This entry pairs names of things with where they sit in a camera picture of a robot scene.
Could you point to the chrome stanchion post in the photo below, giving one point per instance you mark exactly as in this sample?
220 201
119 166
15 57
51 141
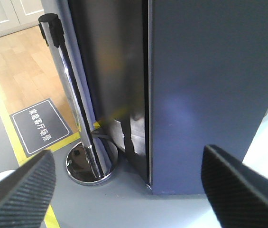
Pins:
76 102

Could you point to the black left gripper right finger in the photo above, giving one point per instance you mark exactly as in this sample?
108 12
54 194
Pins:
237 194

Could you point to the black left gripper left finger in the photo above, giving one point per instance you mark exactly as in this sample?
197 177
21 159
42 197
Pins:
26 193

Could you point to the dark grey fridge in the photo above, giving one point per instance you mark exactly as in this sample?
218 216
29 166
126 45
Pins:
108 45

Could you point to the dark floor sign sticker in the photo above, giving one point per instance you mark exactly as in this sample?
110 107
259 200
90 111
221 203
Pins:
39 126

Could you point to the white cabinet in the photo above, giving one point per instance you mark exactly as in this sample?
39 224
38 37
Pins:
16 15

